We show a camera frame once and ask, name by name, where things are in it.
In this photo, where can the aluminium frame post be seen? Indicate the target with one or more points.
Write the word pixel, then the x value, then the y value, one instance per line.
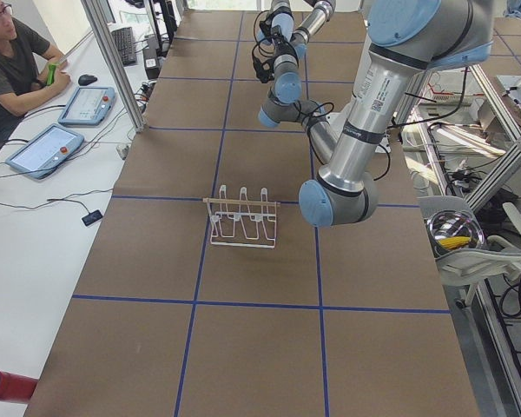
pixel 99 25

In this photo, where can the small black sensor puck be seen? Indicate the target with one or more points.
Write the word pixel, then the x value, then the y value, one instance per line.
pixel 92 217

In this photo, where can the seated person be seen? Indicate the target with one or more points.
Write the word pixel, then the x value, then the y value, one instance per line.
pixel 31 73

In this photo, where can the black computer mouse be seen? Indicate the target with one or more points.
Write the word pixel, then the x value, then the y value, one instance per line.
pixel 86 79

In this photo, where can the red cylinder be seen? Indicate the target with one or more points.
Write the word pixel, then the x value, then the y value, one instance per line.
pixel 15 388

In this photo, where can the teach pendant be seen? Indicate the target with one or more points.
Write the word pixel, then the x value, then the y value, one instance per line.
pixel 88 106
pixel 43 154

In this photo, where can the near teach pendant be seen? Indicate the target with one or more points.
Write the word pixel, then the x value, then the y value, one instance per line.
pixel 43 154

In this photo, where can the pot with yellow corn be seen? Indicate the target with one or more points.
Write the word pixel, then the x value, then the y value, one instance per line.
pixel 450 230

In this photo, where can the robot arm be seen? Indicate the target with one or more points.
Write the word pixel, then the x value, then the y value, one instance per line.
pixel 280 20
pixel 404 38

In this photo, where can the white wire cup holder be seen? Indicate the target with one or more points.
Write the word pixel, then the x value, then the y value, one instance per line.
pixel 242 222

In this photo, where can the far teach pendant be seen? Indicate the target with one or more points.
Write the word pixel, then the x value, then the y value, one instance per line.
pixel 88 106

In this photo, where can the black keyboard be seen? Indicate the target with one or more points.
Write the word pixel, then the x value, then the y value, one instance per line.
pixel 125 45

